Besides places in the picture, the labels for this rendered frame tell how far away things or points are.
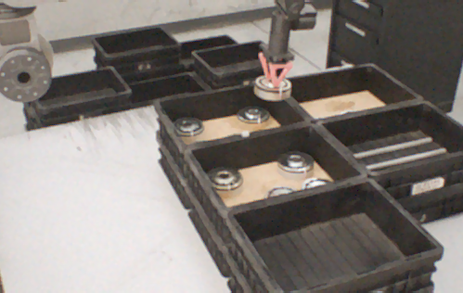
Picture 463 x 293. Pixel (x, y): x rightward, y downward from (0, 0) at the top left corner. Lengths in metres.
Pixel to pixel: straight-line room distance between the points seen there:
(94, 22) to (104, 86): 1.79
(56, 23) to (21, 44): 3.05
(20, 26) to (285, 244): 0.85
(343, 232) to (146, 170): 0.73
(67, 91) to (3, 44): 1.34
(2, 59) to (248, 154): 0.69
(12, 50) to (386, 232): 1.03
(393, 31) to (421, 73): 0.37
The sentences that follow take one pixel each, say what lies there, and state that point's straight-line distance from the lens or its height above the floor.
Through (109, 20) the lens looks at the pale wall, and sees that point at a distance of 4.78.
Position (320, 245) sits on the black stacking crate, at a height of 0.83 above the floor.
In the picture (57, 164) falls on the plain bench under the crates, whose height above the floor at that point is 0.70.
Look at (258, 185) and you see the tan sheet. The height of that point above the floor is 0.83.
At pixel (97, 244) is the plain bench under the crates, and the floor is 0.70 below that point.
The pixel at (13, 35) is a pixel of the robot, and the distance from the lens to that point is 1.64.
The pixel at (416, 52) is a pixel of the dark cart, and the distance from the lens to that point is 3.36.
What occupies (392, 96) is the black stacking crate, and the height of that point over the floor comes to 0.88.
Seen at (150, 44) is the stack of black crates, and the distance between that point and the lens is 3.45.
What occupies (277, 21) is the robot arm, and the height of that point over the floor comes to 1.23.
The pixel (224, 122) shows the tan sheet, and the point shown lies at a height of 0.83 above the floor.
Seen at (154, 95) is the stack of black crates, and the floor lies 0.40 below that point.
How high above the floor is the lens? 1.81
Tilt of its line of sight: 32 degrees down
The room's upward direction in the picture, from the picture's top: 1 degrees clockwise
